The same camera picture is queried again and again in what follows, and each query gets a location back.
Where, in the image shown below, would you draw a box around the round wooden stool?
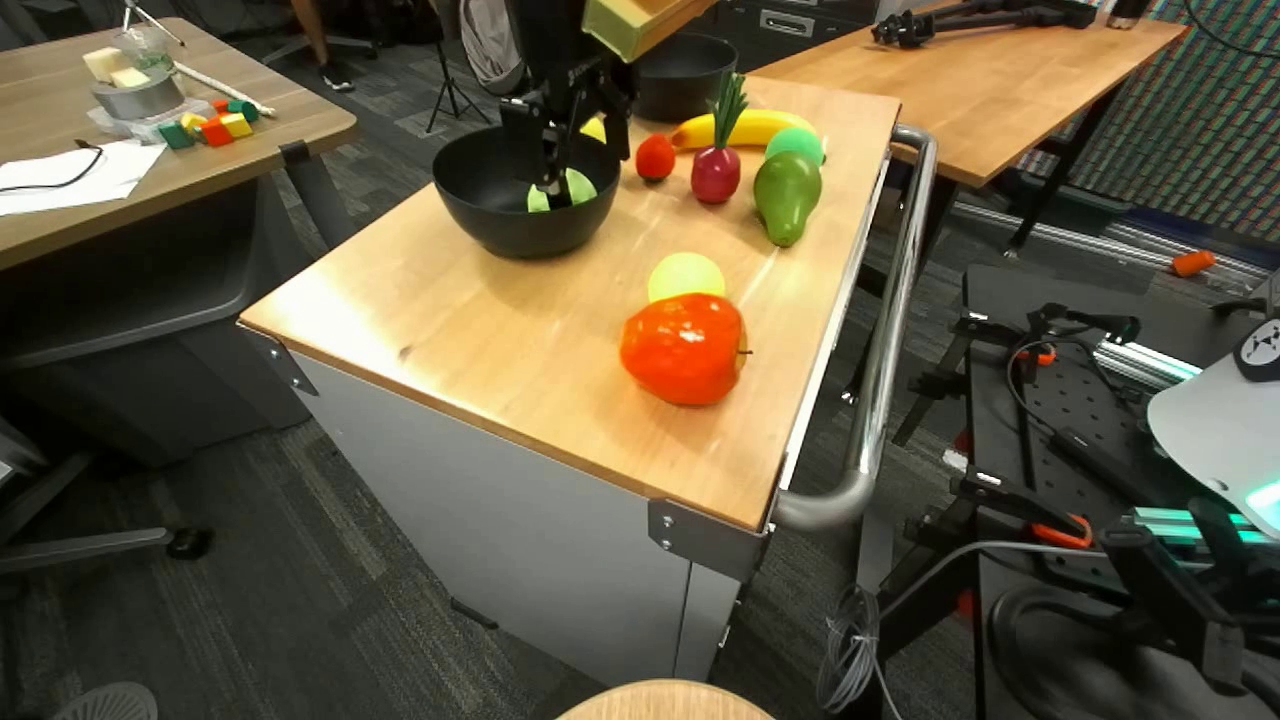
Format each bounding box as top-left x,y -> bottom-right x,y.
558,676 -> 781,720

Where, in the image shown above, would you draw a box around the olive green pear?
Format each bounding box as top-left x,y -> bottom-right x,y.
750,150 -> 827,250

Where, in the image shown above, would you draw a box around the silver aluminium bar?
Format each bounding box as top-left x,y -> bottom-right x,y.
1090,331 -> 1210,392

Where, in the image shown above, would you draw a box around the small red fruit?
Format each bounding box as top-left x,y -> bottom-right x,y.
632,133 -> 682,189

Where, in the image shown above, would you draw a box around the black orange clamp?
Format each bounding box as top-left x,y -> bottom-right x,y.
999,331 -> 1067,404

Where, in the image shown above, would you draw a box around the orange handled clamp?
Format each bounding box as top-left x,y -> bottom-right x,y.
1022,510 -> 1100,554

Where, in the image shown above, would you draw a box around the black round bowl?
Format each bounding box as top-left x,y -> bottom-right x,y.
428,122 -> 624,262
632,31 -> 742,128

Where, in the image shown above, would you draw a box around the black light stand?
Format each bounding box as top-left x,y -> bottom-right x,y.
422,0 -> 499,137

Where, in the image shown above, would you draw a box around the clear plastic cup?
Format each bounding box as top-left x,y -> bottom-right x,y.
122,14 -> 186,83

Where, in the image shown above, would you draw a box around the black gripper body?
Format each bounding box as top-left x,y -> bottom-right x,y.
499,52 -> 637,137

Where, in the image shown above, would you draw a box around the black cable loops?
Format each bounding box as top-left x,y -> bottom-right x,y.
986,585 -> 1280,720

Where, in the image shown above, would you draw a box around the grey cable bundle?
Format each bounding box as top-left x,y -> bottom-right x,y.
813,534 -> 1113,720

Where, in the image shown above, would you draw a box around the dotted fabric partition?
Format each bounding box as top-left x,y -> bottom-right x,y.
1063,0 -> 1280,250

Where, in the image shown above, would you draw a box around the aluminium floor rail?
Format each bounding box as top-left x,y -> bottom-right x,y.
953,196 -> 1274,297

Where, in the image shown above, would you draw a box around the grey rounded object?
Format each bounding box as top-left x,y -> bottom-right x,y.
53,681 -> 163,720

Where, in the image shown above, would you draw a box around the grey office chair base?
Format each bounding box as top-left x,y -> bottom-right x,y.
0,413 -> 217,578

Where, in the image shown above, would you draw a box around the metal cart handle bar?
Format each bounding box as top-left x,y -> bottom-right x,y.
773,122 -> 941,540

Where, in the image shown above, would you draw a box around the clear container yellow notes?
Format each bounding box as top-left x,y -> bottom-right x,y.
81,45 -> 187,137

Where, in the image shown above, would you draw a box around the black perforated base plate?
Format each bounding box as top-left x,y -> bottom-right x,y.
962,258 -> 1212,534

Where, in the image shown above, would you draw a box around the white rod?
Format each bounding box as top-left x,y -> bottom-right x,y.
122,0 -> 281,120

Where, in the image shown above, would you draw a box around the white paper sheet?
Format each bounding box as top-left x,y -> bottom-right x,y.
0,137 -> 171,219

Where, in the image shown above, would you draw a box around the black equipment case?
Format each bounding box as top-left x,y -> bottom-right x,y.
692,0 -> 883,71

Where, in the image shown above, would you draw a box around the person leg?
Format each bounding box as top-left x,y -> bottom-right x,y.
288,0 -> 348,93

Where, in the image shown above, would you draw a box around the bright green round fruit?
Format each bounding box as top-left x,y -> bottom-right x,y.
764,122 -> 831,166

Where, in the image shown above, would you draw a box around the wooden office desk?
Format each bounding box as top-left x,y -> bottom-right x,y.
0,13 -> 361,464
756,13 -> 1192,258

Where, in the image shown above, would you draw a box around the orange clamp handle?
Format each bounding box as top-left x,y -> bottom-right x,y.
1170,246 -> 1222,285

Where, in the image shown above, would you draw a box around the white tool cart cabinet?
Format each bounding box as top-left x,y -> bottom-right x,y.
271,341 -> 773,682

